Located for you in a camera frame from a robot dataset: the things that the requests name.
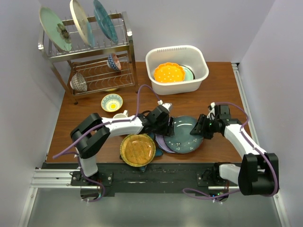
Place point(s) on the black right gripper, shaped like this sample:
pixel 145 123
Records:
pixel 198 128

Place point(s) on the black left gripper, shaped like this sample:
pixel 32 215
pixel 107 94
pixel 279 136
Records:
pixel 164 132

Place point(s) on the lilac purple plate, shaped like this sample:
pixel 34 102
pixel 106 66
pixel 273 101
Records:
pixel 162 144

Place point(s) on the dark blue bottom plate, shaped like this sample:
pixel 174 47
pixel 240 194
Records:
pixel 182 141

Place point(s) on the mint green flower plate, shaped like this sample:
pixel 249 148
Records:
pixel 189 74

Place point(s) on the orange dotted scalloped plate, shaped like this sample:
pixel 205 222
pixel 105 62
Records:
pixel 169 73

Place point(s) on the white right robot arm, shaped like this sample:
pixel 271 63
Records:
pixel 258 173

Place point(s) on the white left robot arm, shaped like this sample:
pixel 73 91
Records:
pixel 93 132

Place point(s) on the white plastic bin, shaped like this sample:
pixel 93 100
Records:
pixel 184 55

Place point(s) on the dark blue star plate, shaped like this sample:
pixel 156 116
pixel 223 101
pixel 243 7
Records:
pixel 158 153

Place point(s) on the orange woven pattern plate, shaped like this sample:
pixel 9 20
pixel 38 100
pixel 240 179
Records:
pixel 137 150

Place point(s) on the white ceramic mug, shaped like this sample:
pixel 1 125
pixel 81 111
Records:
pixel 124 114

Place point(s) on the yellow blue patterned saucer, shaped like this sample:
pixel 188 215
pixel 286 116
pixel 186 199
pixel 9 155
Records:
pixel 111 102

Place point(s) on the stainless steel dish rack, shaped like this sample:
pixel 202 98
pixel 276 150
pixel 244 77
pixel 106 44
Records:
pixel 92 62

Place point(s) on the blue white patterned bowl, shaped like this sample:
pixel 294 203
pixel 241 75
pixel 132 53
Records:
pixel 113 62

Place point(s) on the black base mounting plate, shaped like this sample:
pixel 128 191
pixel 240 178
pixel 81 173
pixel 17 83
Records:
pixel 156 178

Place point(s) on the grey patterned bowl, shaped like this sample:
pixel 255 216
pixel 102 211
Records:
pixel 78 83

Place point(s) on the teal plate on rack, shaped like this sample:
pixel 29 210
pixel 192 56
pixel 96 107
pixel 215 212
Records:
pixel 104 22

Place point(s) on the cream plate on rack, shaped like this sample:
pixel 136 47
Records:
pixel 82 24

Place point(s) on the mint flower plate on rack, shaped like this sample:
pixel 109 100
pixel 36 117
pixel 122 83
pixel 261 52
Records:
pixel 55 29

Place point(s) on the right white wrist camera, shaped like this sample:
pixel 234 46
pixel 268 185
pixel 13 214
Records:
pixel 211 108

